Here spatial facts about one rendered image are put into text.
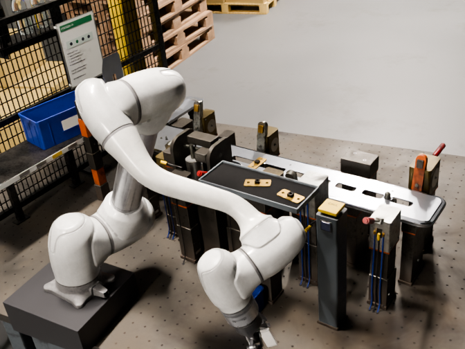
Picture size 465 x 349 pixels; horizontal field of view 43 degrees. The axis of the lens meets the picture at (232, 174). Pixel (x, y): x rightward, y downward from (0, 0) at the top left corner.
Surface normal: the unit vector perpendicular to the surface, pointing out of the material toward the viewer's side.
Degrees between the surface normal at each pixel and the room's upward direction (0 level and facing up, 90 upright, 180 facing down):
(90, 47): 90
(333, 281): 90
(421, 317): 0
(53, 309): 4
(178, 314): 0
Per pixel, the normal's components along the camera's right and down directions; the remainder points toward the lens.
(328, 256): -0.57, 0.47
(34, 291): -0.02, -0.86
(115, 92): 0.25, -0.48
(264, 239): -0.06, -0.38
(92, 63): 0.82, 0.23
